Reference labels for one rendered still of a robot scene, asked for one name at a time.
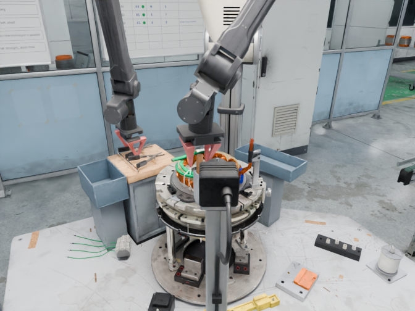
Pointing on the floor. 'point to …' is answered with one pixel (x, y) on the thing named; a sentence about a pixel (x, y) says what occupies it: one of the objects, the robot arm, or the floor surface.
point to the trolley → (404, 72)
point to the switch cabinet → (285, 76)
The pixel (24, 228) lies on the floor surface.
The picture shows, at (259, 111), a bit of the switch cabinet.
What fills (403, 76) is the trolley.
